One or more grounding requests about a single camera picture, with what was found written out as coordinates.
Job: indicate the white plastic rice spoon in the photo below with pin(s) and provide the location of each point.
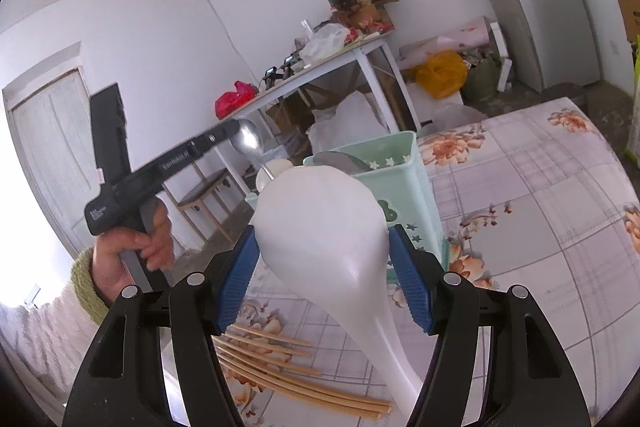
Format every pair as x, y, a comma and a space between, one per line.
325, 227
282, 167

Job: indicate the clear plastic bottle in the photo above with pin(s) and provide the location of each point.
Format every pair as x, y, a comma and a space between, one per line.
306, 32

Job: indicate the pile of wooden chopsticks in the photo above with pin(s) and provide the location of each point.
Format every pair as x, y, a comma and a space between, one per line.
350, 403

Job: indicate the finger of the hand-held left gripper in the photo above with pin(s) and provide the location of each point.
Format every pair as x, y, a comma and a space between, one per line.
215, 138

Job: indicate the white door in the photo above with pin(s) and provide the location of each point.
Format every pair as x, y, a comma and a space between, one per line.
50, 147

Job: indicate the white plastic bag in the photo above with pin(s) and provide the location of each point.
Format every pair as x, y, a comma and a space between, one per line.
325, 42

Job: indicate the large cardboard box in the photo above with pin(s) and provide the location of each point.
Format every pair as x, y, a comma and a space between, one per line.
627, 7

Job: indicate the black phone on stand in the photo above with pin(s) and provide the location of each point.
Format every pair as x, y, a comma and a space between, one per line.
270, 77
288, 65

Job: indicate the white flat board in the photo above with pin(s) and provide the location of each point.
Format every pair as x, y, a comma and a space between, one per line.
502, 57

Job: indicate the floral tablecloth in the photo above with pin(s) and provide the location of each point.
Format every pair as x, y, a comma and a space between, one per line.
525, 232

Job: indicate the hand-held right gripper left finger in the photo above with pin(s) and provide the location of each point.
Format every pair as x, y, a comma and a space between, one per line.
235, 277

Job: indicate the grey refrigerator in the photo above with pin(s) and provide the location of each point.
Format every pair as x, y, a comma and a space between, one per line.
550, 7

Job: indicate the white and yellow rice bag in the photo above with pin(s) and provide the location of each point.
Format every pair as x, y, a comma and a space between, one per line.
637, 67

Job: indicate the teal plastic utensil holder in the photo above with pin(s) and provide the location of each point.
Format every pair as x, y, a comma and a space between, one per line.
415, 177

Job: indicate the white side desk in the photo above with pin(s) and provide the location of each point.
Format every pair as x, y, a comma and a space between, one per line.
300, 79

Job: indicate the wooden chair with dark seat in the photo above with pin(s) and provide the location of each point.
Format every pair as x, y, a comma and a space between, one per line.
202, 194

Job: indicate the heap of snack boxes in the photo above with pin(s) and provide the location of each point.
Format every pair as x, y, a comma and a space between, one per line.
365, 14

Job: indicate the person's left forearm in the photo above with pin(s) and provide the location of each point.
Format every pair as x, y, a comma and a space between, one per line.
87, 292

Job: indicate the brown cardboard box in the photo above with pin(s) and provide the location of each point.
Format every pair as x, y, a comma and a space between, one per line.
287, 114

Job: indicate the yellow plastic bag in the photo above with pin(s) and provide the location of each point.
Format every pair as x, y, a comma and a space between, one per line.
440, 74

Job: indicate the white woven sack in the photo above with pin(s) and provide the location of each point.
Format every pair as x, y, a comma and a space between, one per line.
350, 117

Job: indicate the pink flat box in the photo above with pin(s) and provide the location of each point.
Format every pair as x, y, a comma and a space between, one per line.
450, 39

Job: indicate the large metal spoon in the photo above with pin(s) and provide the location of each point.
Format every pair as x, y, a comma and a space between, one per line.
345, 159

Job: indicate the person's left hand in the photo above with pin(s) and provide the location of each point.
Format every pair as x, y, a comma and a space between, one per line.
107, 262

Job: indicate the red plastic bag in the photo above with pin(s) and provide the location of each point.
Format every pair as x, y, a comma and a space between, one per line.
235, 99

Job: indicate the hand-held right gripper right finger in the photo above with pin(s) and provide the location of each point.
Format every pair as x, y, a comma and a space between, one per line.
410, 287

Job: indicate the small metal spoon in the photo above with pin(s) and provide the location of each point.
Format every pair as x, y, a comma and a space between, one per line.
247, 139

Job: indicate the olive green bag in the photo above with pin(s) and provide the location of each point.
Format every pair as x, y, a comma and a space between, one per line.
482, 77

